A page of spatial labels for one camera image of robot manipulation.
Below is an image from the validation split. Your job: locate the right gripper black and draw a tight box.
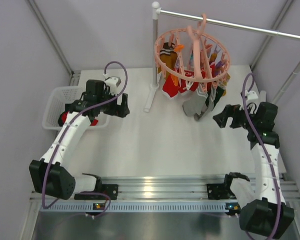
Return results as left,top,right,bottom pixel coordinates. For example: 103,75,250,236
214,101,259,131

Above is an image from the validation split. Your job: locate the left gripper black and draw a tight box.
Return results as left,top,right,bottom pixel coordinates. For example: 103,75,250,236
97,88,129,118

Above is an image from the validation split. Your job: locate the grey sock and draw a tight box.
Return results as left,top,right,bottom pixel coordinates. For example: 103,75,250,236
194,93,215,121
182,88,208,117

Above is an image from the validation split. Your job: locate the pink round clip hanger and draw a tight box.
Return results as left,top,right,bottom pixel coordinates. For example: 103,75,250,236
154,13,231,92

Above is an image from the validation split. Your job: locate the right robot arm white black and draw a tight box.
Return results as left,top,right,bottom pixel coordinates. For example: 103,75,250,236
213,102,295,240

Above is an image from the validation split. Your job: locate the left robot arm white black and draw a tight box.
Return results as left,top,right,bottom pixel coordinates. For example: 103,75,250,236
29,76,130,200

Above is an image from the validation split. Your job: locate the red hanging sock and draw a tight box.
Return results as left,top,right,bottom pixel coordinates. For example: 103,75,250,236
162,74,180,99
177,78,199,96

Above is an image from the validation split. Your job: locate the red santa sock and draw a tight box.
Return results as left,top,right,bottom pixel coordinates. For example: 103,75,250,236
58,111,98,127

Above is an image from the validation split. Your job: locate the mustard hanging sock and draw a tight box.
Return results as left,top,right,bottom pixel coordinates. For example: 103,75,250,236
159,42,178,69

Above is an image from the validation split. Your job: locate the white plastic basket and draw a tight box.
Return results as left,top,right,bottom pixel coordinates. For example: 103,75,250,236
41,86,111,132

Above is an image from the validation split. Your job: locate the silver clothes rack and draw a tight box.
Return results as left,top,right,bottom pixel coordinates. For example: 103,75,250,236
144,1,300,119

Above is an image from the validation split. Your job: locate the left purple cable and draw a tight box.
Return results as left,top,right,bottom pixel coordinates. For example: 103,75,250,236
41,61,129,219

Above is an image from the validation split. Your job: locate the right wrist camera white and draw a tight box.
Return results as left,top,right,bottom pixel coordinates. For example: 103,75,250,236
241,90,259,105

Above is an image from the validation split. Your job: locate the right black mount plate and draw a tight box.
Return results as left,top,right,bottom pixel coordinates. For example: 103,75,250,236
206,183,230,200

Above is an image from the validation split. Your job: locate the black mount plate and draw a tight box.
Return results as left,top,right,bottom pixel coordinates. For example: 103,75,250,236
206,183,230,200
74,184,118,201

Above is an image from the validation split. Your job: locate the left black mount plate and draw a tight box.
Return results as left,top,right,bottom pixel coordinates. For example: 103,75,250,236
74,184,118,201

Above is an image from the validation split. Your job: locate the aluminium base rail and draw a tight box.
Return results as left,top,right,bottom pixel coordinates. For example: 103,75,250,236
29,176,300,213

